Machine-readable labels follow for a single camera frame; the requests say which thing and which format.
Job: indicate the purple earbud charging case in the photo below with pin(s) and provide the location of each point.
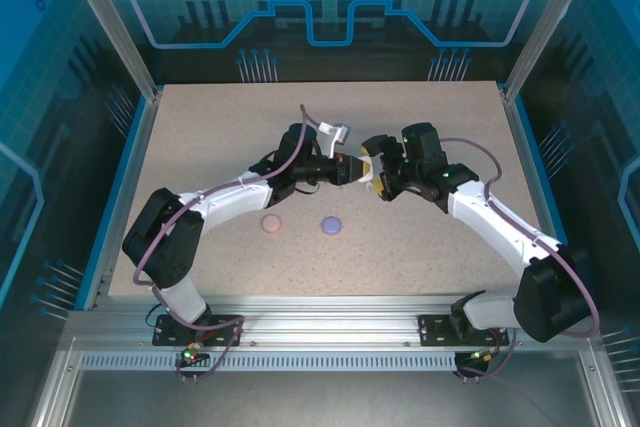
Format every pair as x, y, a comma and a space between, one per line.
331, 225

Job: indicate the pink earbud charging case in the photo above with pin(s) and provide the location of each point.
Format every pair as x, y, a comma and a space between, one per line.
272, 223

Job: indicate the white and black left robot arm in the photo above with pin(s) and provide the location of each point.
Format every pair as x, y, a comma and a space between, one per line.
225, 199

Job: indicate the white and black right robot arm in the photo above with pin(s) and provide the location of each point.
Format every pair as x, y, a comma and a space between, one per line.
495, 227

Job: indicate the slotted metal strip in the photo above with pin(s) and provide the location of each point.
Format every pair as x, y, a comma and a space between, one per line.
325, 362

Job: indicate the small LED connector board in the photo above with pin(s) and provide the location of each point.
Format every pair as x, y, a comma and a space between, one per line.
191, 354
477, 358

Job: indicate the aluminium table side rail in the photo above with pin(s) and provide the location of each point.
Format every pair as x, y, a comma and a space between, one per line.
148, 119
537, 197

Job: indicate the long aluminium mounting rail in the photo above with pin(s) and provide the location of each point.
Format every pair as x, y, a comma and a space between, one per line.
325, 319

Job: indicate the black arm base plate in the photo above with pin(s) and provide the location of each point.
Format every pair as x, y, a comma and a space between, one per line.
225, 329
435, 329

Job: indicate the aluminium frame post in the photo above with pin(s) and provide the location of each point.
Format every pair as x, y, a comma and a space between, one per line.
547, 22
112, 22

